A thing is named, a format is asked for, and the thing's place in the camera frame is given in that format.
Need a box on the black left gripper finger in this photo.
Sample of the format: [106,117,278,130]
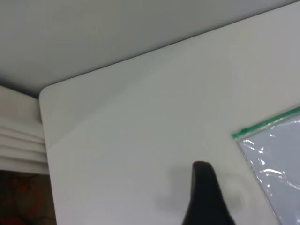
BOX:
[182,161,236,225]

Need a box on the clear plastic zip bag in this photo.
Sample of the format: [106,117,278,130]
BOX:
[231,110,300,225]

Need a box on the dark red patterned object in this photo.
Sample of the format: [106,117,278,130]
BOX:
[0,170,57,225]

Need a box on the white foam sheet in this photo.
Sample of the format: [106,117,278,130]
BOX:
[0,124,45,143]
[0,135,46,157]

